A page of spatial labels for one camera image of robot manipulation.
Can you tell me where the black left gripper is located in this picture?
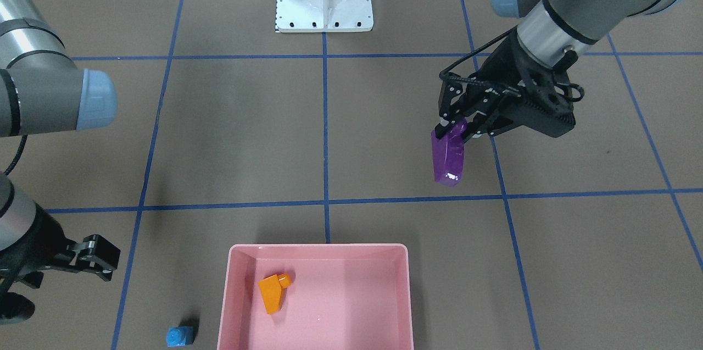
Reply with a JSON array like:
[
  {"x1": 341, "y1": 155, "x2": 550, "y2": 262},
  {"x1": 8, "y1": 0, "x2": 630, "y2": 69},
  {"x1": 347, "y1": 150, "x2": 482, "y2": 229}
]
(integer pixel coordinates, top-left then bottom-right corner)
[{"x1": 438, "y1": 29, "x2": 583, "y2": 143}]

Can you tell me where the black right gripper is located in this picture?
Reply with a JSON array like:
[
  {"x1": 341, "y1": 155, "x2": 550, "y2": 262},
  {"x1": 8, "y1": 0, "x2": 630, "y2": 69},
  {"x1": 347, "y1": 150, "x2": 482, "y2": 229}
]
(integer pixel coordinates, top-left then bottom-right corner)
[{"x1": 1, "y1": 207, "x2": 121, "y2": 323}]

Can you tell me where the purple curved block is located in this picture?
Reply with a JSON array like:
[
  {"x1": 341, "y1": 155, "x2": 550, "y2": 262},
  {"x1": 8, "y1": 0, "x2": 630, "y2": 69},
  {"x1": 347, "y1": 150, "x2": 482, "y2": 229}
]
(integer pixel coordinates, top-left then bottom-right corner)
[{"x1": 430, "y1": 119, "x2": 467, "y2": 187}]

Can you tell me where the small blue block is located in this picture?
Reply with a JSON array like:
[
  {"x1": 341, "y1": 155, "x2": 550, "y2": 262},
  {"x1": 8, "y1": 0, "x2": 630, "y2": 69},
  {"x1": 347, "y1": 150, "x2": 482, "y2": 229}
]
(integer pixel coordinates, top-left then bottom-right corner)
[{"x1": 165, "y1": 326, "x2": 195, "y2": 347}]

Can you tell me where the orange sloped block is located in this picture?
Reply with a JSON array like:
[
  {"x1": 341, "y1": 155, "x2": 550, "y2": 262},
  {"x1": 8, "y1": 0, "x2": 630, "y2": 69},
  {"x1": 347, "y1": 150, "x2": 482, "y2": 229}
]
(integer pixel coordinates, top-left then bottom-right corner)
[{"x1": 257, "y1": 273, "x2": 292, "y2": 315}]

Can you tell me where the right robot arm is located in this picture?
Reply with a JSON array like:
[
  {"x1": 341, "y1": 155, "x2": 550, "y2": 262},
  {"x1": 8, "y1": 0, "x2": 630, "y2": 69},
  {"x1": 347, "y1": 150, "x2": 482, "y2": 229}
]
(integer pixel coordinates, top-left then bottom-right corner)
[{"x1": 1, "y1": 0, "x2": 121, "y2": 325}]

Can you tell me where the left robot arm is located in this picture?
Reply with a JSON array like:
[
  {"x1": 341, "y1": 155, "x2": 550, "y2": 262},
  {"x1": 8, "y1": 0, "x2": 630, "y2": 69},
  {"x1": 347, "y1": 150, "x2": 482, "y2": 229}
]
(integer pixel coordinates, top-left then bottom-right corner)
[{"x1": 432, "y1": 0, "x2": 680, "y2": 142}]

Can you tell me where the pink plastic box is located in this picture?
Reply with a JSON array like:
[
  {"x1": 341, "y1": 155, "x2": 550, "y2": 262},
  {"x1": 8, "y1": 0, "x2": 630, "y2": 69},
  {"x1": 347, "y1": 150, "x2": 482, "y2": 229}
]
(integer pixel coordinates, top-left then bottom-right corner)
[{"x1": 217, "y1": 244, "x2": 414, "y2": 349}]

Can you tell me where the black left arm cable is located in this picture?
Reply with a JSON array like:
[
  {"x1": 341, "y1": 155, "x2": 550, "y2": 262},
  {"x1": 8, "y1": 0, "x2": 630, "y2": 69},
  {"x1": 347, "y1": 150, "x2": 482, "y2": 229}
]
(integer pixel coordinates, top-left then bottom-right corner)
[{"x1": 439, "y1": 26, "x2": 520, "y2": 81}]

